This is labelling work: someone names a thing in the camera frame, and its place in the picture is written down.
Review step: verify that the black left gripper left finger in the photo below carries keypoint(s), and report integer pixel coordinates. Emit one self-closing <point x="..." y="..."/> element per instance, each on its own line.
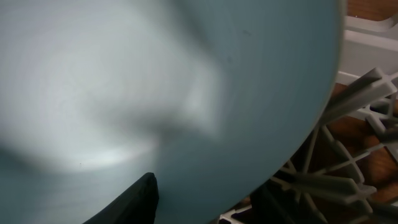
<point x="136" y="205"/>

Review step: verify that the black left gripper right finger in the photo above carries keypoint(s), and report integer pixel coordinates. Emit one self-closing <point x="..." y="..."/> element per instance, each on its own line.
<point x="271" y="205"/>

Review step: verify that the light blue bowl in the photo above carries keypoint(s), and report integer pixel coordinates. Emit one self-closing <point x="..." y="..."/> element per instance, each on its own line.
<point x="212" y="97"/>

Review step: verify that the grey plastic dish rack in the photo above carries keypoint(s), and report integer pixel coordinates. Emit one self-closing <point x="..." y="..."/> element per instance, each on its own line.
<point x="346" y="170"/>

